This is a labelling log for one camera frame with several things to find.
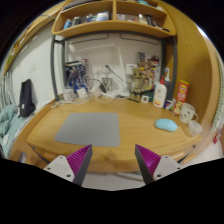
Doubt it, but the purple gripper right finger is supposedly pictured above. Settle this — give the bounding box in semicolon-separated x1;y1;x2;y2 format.
135;145;181;185

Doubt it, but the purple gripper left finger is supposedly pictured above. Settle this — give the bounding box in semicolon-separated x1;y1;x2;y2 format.
44;145;93;186

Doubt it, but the light blue computer mouse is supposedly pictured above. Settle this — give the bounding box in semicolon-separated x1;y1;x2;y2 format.
155;119;177;132

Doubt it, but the grey mouse pad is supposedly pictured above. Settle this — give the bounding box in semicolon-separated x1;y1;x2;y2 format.
55;112;120;147

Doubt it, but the clear plastic cup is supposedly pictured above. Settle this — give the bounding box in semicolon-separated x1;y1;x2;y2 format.
187;120;202;136

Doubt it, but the white mug with print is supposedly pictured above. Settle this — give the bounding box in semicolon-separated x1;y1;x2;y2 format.
179;103;198;124

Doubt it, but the small white cube clock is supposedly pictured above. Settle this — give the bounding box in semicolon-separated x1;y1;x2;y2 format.
141;95;149;103

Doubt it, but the white lotion bottle red cap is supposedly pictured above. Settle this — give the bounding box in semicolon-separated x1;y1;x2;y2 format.
153;77;167;108

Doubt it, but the black bag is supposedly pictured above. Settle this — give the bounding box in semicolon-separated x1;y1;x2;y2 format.
19;79;36;117

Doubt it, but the teal blanket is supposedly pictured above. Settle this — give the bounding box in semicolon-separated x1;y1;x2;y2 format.
0;104;17;136

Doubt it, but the dark spray bottle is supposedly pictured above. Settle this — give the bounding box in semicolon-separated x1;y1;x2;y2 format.
164;67;172;100

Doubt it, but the robot model figure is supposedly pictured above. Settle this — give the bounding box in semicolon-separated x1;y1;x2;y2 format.
129;67;146;102

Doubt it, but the red snack canister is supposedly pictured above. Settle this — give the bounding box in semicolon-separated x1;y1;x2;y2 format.
173;80;189;115

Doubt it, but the blue white robot figure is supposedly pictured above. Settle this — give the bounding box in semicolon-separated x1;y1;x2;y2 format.
65;59;89;93

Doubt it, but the wooden wall shelf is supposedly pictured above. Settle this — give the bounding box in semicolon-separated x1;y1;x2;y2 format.
52;0;176;38

